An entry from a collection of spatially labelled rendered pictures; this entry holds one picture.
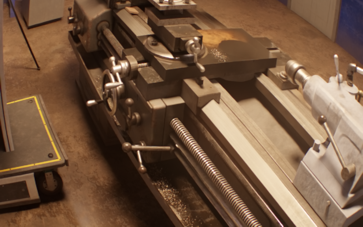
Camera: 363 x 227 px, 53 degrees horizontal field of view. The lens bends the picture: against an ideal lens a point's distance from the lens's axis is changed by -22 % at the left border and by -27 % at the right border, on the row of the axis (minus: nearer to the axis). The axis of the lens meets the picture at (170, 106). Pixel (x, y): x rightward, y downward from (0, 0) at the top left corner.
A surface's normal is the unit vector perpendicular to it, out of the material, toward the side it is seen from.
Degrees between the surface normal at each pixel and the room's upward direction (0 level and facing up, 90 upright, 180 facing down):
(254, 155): 36
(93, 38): 90
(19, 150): 0
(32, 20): 90
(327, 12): 90
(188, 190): 0
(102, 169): 0
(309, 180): 90
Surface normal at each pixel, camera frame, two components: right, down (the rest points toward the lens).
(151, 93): 0.42, 0.54
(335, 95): 0.09, -0.83
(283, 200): -0.46, -0.58
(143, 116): -0.90, 0.16
